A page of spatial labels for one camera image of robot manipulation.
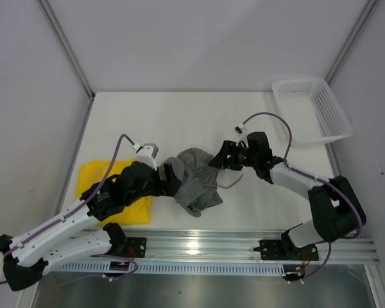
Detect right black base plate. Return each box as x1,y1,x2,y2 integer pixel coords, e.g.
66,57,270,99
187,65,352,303
253,239,320,261

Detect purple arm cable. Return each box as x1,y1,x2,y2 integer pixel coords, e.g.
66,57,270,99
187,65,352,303
240,112,365,285
0,133,140,287

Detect yellow shorts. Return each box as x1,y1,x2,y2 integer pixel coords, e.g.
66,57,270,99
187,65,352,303
75,159,152,226

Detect left aluminium frame post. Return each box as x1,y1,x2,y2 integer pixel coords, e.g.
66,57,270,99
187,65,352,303
36,0,95,101

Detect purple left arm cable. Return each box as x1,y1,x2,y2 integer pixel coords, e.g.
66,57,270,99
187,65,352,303
0,133,140,287

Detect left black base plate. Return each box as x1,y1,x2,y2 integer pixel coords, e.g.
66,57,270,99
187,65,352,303
122,237,147,259

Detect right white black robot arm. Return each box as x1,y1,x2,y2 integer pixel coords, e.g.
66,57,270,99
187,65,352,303
209,132,367,259

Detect white plastic basket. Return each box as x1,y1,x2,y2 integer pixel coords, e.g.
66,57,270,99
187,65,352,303
271,78,353,145

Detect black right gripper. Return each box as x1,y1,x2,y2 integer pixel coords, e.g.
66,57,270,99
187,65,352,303
208,141,258,171

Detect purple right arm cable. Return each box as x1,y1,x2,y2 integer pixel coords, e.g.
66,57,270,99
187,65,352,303
240,112,365,285

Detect aluminium frame post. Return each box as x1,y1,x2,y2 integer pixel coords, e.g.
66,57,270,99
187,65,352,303
36,0,95,101
325,0,381,85

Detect aluminium mounting rail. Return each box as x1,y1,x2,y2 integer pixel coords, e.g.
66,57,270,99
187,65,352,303
67,228,380,264

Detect right aluminium frame post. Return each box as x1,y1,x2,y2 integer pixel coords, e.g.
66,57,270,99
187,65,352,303
325,0,381,85

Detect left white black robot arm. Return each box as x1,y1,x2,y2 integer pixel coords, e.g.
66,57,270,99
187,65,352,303
0,162,183,291

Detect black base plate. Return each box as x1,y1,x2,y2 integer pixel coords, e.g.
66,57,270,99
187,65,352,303
253,239,320,261
122,237,147,259

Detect white slotted cable duct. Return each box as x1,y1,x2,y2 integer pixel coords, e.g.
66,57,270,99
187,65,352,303
57,259,286,277

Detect grey shorts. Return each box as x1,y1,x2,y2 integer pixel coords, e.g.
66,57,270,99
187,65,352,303
158,148,241,218

